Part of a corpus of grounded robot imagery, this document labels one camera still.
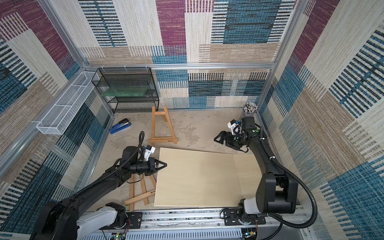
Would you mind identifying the plywood board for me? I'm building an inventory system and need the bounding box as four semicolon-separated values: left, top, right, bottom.
233;154;262;199
154;148;242;208

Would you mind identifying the wooden tabletop easel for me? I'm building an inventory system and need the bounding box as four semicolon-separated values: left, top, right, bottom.
124;176;157;212
149;106;178;144

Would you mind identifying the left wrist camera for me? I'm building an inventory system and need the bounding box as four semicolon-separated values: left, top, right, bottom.
143;145;156;161

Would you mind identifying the black wire mesh shelf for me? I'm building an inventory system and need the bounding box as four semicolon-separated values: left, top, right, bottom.
92;67;160;114

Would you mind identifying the clear jar of pencils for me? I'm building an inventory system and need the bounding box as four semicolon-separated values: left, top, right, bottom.
243;102;258;118

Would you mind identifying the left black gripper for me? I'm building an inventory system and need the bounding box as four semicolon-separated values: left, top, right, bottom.
130;158;167;176

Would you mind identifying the green board on shelf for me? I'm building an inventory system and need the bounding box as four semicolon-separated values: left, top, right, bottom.
102;87;148;97

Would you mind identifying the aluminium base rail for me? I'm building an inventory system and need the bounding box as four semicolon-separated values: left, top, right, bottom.
50;205;310;240

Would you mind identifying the white wire mesh basket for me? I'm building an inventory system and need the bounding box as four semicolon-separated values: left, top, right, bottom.
37;71;95;135

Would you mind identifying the blue box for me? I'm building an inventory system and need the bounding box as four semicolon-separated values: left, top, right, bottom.
109;118;132;134

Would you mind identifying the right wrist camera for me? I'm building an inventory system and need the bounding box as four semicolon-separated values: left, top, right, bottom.
228;120;242;135

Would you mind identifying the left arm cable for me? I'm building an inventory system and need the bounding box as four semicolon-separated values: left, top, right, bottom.
74;130;146;193

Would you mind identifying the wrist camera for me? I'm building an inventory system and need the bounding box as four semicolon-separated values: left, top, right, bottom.
228;120;242;135
143;145;156;161

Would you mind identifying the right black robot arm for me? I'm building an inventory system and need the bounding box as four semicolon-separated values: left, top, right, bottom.
214;117;298;215

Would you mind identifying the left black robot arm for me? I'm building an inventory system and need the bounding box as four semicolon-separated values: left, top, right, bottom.
30;146;167;240

